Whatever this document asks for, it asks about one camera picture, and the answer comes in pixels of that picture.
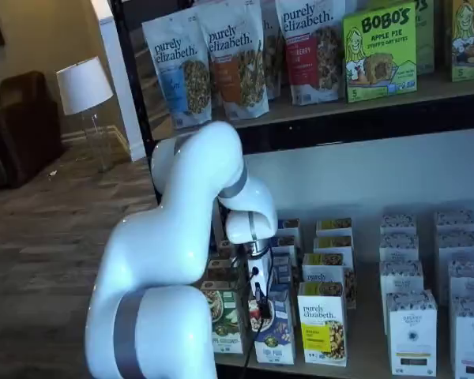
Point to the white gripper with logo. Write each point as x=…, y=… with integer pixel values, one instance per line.
x=260, y=272

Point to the blue white cereal box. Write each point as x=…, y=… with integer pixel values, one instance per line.
x=278, y=339
x=286, y=245
x=289, y=226
x=282, y=270

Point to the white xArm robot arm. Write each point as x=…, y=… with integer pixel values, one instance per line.
x=162, y=245

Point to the yellow white granola box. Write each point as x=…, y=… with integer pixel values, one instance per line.
x=324, y=262
x=322, y=327
x=333, y=226
x=333, y=242

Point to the white box with dark label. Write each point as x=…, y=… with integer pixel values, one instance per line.
x=412, y=335
x=399, y=246
x=401, y=276
x=398, y=223

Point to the black metal shelf rack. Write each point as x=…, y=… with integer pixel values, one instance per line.
x=339, y=130

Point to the white box with pink label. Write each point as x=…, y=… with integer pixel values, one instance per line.
x=458, y=246
x=470, y=284
x=456, y=221
x=472, y=343

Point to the green Bobo's apple pie box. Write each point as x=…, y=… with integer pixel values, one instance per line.
x=379, y=51

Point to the green Bobo's snack box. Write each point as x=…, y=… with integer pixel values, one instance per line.
x=424, y=39

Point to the orange green Bobo's box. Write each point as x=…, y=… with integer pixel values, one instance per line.
x=468, y=39

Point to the blue purely elizabeth granola pouch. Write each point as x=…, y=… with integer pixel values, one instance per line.
x=174, y=79

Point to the red purely elizabeth granola pouch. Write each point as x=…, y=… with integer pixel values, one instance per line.
x=312, y=59

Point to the white shade lamp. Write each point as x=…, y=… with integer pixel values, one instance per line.
x=83, y=85

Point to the dark brown leather armchair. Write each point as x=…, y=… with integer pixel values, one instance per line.
x=23, y=138

